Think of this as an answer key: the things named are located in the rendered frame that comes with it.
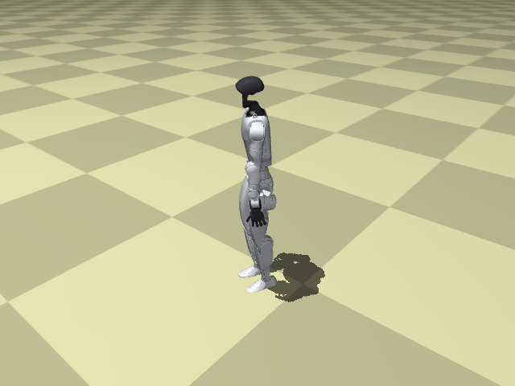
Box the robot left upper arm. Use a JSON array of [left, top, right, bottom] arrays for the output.
[[245, 122, 266, 174]]

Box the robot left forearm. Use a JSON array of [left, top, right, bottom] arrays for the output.
[[246, 166, 262, 208]]

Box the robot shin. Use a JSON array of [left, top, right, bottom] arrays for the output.
[[254, 240, 274, 282], [243, 226, 259, 269]]

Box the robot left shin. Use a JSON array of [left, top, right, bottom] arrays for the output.
[[254, 240, 274, 282]]

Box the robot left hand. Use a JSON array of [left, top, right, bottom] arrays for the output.
[[246, 199, 266, 227]]

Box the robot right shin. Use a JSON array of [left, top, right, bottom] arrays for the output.
[[243, 226, 259, 269]]

